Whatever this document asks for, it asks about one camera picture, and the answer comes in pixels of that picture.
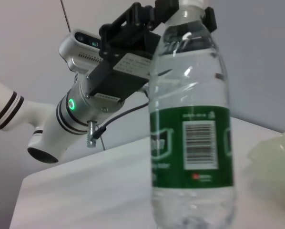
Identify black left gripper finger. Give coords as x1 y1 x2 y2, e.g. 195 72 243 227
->
204 7 217 32

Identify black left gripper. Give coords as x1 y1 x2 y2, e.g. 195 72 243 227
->
87 0 179 102

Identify clear green-label water bottle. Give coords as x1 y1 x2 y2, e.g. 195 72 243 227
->
148 0 237 229

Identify pale green glass fruit bowl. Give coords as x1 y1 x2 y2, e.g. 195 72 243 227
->
246 130 285 212

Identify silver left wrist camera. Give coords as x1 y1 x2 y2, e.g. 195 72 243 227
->
59 28 105 75

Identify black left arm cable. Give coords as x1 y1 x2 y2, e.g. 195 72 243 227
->
93 100 150 151

